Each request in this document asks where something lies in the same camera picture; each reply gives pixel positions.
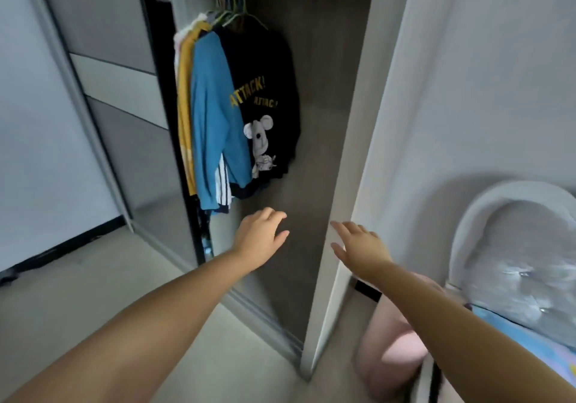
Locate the colourful patterned pillow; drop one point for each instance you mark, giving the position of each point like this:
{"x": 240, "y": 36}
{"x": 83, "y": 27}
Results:
{"x": 540, "y": 344}

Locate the row of clothes hangers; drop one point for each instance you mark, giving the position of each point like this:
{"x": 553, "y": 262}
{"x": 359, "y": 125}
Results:
{"x": 225, "y": 15}

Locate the person's left hand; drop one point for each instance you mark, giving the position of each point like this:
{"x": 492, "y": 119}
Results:
{"x": 256, "y": 240}

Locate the person's right hand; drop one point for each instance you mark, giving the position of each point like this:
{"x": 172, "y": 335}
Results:
{"x": 364, "y": 254}

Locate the yellow hanging garment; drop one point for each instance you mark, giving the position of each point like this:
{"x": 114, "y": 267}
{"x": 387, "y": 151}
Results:
{"x": 185, "y": 110}

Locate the grey wooden wardrobe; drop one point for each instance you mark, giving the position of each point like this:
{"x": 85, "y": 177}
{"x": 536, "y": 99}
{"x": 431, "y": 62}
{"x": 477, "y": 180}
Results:
{"x": 353, "y": 168}

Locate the black printed t-shirt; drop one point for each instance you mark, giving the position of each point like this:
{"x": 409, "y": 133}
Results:
{"x": 270, "y": 65}

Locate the blue hanging garment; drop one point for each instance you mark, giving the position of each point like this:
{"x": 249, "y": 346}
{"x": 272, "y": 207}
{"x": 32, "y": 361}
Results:
{"x": 211, "y": 123}

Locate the person's left forearm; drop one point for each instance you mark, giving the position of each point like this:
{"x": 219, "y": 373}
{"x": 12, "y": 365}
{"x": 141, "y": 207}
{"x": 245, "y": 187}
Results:
{"x": 135, "y": 335}

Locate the white hanging garment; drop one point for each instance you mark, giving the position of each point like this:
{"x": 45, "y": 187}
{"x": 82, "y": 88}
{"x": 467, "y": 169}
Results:
{"x": 179, "y": 42}

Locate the person's right forearm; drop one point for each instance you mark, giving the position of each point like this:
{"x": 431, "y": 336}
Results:
{"x": 472, "y": 348}

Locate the pink rolled mat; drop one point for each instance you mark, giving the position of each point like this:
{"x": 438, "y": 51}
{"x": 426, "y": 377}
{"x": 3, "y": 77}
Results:
{"x": 391, "y": 339}

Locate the bed with white tufted headboard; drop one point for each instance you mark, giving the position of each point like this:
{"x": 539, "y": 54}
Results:
{"x": 517, "y": 245}

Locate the navy white striped garment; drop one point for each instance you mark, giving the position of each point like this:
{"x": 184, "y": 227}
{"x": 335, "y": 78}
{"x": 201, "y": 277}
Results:
{"x": 222, "y": 191}

